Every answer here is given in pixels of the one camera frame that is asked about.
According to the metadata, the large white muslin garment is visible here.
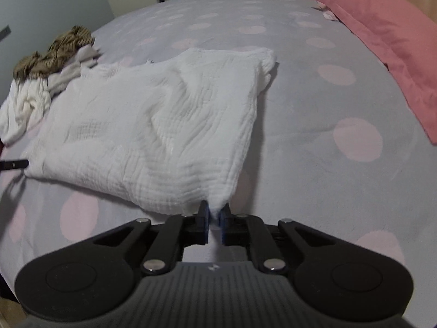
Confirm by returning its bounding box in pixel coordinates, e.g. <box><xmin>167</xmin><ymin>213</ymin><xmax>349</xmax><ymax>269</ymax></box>
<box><xmin>25</xmin><ymin>47</ymin><xmax>276</xmax><ymax>216</ymax></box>

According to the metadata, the patterned pink pillow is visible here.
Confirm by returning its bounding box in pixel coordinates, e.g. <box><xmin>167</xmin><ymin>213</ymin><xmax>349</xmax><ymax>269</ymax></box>
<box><xmin>305</xmin><ymin>0</ymin><xmax>338</xmax><ymax>23</ymax></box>

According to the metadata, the polka dot bed sheet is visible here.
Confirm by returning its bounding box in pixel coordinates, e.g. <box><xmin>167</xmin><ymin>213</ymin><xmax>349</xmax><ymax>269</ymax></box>
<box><xmin>0</xmin><ymin>0</ymin><xmax>437</xmax><ymax>328</ymax></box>

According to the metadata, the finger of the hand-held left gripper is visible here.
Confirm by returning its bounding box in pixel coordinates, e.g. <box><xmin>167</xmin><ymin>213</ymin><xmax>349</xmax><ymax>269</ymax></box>
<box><xmin>0</xmin><ymin>159</ymin><xmax>30</xmax><ymax>172</ymax></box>

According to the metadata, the brown striped garment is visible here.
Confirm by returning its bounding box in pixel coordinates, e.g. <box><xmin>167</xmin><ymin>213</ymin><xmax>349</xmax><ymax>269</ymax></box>
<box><xmin>13</xmin><ymin>25</ymin><xmax>95</xmax><ymax>81</ymax></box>

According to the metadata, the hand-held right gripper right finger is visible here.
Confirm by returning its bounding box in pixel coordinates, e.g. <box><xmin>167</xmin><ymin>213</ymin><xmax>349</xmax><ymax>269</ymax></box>
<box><xmin>219</xmin><ymin>203</ymin><xmax>337</xmax><ymax>276</ymax></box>

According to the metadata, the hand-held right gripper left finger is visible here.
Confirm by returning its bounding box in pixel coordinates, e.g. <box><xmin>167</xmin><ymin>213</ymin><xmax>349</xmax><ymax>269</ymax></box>
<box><xmin>94</xmin><ymin>200</ymin><xmax>209</xmax><ymax>276</ymax></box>

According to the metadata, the white crinkled garment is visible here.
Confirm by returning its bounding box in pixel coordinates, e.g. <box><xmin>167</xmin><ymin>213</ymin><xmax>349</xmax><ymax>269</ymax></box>
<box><xmin>0</xmin><ymin>77</ymin><xmax>52</xmax><ymax>146</ymax></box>

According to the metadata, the cream cloth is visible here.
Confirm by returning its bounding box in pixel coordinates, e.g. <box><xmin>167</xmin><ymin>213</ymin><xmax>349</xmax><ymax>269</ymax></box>
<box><xmin>48</xmin><ymin>46</ymin><xmax>103</xmax><ymax>96</ymax></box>

